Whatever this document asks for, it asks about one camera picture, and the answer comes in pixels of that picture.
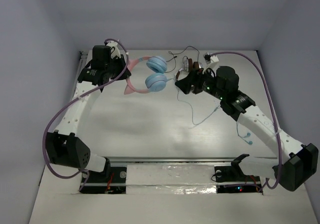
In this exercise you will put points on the aluminium rail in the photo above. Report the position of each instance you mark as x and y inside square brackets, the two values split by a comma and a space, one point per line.
[170, 160]
[82, 62]

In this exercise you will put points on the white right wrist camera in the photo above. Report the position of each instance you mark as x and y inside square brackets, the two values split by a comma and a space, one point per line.
[211, 61]

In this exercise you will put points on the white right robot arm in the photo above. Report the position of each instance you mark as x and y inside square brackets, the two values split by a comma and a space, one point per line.
[295, 163]

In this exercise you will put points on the pink blue cat-ear headphones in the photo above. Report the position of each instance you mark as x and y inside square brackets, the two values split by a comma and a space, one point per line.
[155, 82]

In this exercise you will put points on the brown silver headphones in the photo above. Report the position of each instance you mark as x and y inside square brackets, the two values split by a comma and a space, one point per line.
[188, 65]

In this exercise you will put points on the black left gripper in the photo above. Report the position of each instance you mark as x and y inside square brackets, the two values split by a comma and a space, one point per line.
[121, 67]

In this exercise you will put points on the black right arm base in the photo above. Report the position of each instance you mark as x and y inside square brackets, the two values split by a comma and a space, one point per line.
[231, 179]

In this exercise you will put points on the aluminium rail left side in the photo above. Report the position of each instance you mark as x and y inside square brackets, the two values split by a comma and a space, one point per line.
[82, 62]

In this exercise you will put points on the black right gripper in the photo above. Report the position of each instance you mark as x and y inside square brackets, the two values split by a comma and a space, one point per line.
[185, 84]

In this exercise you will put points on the aluminium rail front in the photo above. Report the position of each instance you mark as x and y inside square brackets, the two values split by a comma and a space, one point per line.
[170, 160]

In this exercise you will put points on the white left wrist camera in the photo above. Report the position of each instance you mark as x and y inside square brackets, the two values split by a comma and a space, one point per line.
[114, 50]

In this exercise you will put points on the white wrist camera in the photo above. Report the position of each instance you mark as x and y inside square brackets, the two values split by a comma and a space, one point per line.
[114, 50]
[211, 61]

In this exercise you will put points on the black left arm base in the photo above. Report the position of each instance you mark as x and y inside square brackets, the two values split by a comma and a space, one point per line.
[112, 180]

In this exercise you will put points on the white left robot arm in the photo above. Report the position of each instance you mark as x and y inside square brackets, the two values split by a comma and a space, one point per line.
[64, 146]

